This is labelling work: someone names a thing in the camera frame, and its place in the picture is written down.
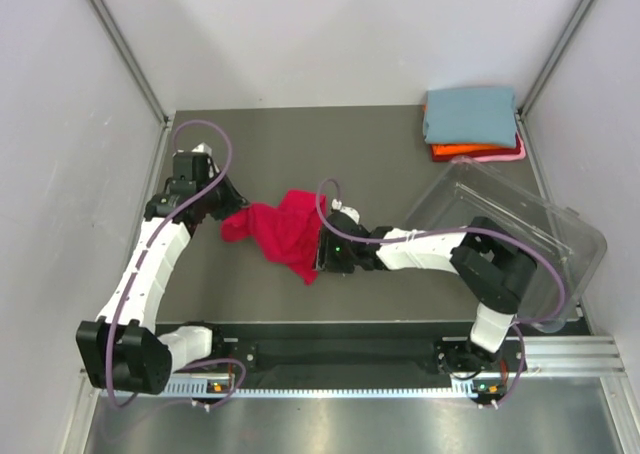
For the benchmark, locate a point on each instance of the left aluminium frame post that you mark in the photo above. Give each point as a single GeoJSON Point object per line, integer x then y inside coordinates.
{"type": "Point", "coordinates": [127, 56]}

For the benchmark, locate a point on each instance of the folded pink t shirt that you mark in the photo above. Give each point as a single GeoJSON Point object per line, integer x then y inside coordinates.
{"type": "Point", "coordinates": [504, 155]}

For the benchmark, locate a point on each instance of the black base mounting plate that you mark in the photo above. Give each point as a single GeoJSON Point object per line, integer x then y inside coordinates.
{"type": "Point", "coordinates": [431, 347]}

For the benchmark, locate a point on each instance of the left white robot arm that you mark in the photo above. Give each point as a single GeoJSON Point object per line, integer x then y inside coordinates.
{"type": "Point", "coordinates": [120, 349]}

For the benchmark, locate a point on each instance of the folded blue t shirt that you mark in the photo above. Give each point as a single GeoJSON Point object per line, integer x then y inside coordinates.
{"type": "Point", "coordinates": [471, 115]}

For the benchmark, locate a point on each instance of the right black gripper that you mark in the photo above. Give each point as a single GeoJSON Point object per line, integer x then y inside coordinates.
{"type": "Point", "coordinates": [326, 261]}

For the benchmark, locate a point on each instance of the folded dark red t shirt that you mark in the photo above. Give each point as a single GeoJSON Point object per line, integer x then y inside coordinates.
{"type": "Point", "coordinates": [447, 159]}

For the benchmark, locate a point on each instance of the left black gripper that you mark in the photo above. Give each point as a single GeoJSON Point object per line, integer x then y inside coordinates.
{"type": "Point", "coordinates": [234, 201]}

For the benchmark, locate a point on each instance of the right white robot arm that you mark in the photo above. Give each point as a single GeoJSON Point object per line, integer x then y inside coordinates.
{"type": "Point", "coordinates": [496, 272]}

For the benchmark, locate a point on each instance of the right aluminium frame post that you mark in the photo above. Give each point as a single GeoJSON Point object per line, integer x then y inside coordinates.
{"type": "Point", "coordinates": [560, 48]}

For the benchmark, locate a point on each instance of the clear plastic bin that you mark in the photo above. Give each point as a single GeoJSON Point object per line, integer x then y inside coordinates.
{"type": "Point", "coordinates": [467, 189]}

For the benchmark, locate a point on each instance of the slotted grey cable duct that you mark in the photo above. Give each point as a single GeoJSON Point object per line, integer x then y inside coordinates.
{"type": "Point", "coordinates": [216, 387]}

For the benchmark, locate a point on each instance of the aluminium frame post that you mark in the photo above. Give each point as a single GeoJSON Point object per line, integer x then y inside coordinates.
{"type": "Point", "coordinates": [127, 56]}
{"type": "Point", "coordinates": [560, 48]}

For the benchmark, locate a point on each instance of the folded orange t shirt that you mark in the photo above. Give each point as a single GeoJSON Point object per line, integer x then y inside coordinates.
{"type": "Point", "coordinates": [453, 150]}

